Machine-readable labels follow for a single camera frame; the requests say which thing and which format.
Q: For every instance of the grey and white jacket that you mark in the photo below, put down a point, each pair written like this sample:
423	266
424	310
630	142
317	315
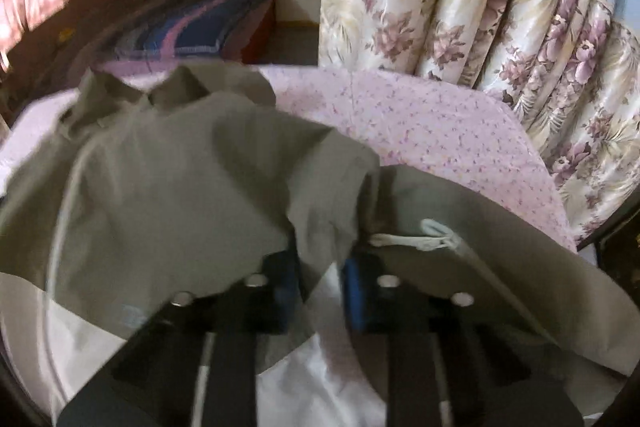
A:
175	182

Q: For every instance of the pink floral bedsheet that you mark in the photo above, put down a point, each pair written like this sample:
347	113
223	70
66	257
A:
440	132

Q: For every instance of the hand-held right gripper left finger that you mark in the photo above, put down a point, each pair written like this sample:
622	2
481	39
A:
285	289

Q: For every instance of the floral curtain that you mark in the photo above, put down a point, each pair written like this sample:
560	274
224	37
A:
500	32

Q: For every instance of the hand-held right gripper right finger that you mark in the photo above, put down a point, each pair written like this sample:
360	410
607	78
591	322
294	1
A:
357	299

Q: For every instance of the small yellow object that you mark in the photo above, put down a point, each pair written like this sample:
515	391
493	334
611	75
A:
63	36

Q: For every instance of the striped blue and pink blanket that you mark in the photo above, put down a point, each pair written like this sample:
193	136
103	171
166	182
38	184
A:
200	27

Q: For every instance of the wooden headboard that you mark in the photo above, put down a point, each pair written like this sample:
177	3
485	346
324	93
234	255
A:
40	57

